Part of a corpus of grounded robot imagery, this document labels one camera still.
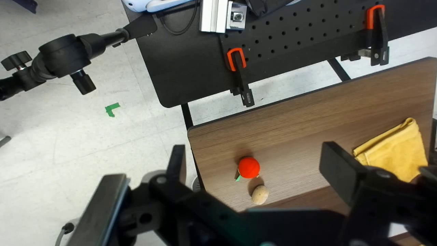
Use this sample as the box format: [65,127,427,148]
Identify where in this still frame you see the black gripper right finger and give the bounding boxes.
[319,142,371,207]

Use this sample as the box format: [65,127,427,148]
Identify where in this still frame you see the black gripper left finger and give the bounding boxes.
[165,145,187,183]

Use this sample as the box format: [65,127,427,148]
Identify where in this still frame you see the yellow towel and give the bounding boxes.
[352,118,427,183]

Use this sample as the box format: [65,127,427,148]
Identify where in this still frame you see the orange plush tomato toy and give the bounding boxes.
[236,156,260,179]

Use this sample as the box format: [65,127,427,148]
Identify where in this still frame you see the beige plush potato toy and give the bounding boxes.
[251,186,269,205]

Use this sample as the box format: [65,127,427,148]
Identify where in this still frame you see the green floor tape mark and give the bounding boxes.
[105,103,120,118]

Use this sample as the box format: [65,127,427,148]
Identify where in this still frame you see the orange black clamp left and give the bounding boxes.
[225,47,254,107]

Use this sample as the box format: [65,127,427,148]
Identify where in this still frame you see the orange black clamp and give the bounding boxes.
[357,4,389,66]
[225,47,254,107]

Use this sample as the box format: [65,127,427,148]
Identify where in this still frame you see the orange black clamp right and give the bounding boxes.
[357,4,389,66]

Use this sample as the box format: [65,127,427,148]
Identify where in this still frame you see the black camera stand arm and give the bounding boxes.
[0,14,157,101]

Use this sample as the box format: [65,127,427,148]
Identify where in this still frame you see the silver aluminium bracket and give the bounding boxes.
[199,0,247,34]

